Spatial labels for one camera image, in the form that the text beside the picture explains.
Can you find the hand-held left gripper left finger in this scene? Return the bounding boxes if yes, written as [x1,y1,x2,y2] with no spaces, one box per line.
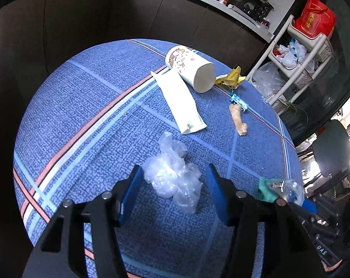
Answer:
[21,164,144,278]

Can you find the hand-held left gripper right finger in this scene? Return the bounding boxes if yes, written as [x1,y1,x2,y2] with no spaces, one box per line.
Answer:
[207,164,317,278]

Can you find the green sunflower seed packet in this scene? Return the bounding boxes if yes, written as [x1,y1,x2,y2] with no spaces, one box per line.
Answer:
[256,178,305,204]

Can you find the tan ginger piece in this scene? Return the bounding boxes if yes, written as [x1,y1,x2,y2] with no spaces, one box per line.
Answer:
[228,105,248,136]

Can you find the small blue wrapper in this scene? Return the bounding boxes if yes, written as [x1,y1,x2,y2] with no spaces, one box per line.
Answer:
[229,93,249,113]

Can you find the clear plastic bag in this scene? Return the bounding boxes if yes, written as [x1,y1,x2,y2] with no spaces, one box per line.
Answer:
[142,132,203,214]

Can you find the printed paper cup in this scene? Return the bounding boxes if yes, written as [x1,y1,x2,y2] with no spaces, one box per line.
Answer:
[165,45,216,94]

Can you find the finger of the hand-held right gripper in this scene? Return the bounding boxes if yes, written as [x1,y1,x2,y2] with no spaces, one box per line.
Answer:
[300,198,319,215]

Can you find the clear plastic bags bundle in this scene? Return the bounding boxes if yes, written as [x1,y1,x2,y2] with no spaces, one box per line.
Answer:
[252,61,287,99]

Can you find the dark green chair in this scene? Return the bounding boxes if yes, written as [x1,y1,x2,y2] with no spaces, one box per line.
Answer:
[311,120,350,186]

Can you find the dark base cabinet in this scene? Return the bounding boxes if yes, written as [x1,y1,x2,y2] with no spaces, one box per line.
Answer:
[0,0,268,99]

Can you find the blue plaid tablecloth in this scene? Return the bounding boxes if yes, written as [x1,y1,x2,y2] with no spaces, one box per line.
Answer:
[13,38,304,278]

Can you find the white and blue plastic bags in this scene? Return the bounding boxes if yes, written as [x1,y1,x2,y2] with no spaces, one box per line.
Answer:
[272,38,316,73]

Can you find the white storage rack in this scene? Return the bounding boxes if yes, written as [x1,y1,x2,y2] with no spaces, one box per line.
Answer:
[246,14,334,115]

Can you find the yellow snack wrapper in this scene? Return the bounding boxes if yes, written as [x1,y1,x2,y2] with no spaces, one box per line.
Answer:
[215,66,246,90]

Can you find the red gift bag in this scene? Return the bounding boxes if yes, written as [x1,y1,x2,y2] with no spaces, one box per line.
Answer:
[294,0,337,40]

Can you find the spider plant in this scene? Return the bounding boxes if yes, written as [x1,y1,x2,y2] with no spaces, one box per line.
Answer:
[281,98,309,123]

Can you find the white squeeze tube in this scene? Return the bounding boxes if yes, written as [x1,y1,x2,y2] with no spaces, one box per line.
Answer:
[151,71,207,135]

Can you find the white wrap roll box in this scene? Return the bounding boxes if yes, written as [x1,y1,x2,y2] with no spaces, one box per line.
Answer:
[227,3,262,30]

